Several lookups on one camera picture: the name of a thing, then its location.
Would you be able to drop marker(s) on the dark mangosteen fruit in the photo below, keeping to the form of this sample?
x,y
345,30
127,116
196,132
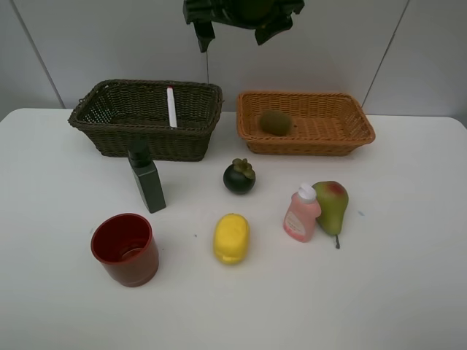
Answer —
x,y
239,177

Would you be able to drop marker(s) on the orange wicker basket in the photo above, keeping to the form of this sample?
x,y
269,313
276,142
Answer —
x,y
329,124

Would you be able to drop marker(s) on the green red pear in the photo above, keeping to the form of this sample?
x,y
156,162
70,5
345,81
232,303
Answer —
x,y
333,199

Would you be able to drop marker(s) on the pink soap bottle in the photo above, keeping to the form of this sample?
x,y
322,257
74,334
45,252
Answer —
x,y
300,219

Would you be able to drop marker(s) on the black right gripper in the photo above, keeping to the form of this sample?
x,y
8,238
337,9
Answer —
x,y
265,16

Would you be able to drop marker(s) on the yellow soap box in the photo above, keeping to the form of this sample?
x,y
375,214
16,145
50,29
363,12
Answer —
x,y
231,239

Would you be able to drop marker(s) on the brown kiwi fruit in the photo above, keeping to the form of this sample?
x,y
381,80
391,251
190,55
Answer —
x,y
275,122

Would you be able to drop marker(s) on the dark green square bottle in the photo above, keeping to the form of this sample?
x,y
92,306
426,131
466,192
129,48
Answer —
x,y
146,175

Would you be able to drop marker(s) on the red plastic cup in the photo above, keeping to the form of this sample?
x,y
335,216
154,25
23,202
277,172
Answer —
x,y
125,246

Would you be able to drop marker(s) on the dark brown wicker basket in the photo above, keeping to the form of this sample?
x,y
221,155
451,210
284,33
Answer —
x,y
117,111

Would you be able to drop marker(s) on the white pink marker pen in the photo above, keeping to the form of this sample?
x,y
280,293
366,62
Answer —
x,y
171,107

